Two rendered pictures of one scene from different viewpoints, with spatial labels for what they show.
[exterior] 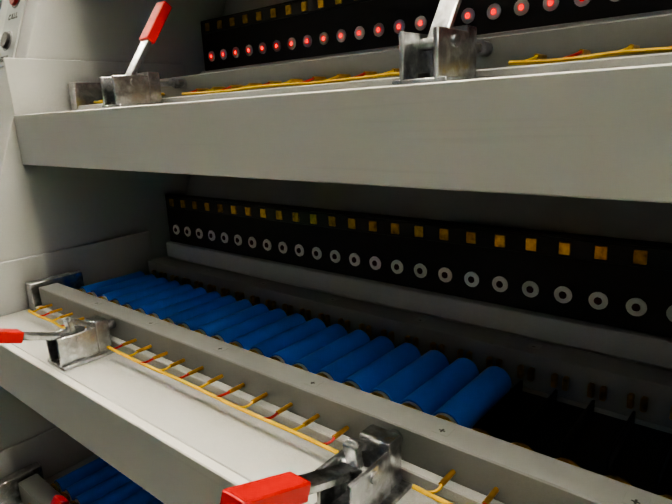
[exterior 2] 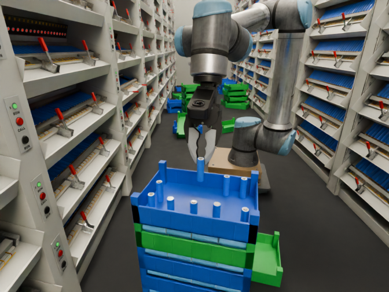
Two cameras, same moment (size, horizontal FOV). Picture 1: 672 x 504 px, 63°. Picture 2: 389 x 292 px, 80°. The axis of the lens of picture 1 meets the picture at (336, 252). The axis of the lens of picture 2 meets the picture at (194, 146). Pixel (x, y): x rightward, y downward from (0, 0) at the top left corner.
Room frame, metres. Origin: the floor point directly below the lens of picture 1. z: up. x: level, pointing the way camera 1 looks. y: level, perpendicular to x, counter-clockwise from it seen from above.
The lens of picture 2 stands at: (0.98, 1.51, 0.81)
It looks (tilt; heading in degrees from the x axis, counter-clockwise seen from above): 23 degrees down; 231
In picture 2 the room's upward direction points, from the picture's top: straight up
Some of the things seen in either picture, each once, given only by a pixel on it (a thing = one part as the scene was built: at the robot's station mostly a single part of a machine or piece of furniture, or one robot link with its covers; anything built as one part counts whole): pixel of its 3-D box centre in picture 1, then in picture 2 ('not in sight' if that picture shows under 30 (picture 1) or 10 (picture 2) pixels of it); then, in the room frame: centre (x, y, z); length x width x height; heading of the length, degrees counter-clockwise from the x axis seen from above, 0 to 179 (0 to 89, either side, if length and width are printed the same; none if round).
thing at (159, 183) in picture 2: not in sight; (160, 190); (0.71, 1.03, 0.44); 0.02 x 0.02 x 0.06
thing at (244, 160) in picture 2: not in sight; (243, 153); (-0.08, 0.70, 0.20); 0.19 x 0.19 x 0.10
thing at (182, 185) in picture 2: not in sight; (199, 194); (0.64, 1.12, 0.44); 0.30 x 0.20 x 0.08; 127
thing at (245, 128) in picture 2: not in sight; (247, 132); (-0.09, 0.71, 0.34); 0.17 x 0.15 x 0.18; 105
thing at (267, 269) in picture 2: not in sight; (241, 249); (0.39, 1.09, 0.04); 0.30 x 0.20 x 0.08; 126
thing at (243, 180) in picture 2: not in sight; (243, 187); (0.52, 1.17, 0.44); 0.02 x 0.02 x 0.06
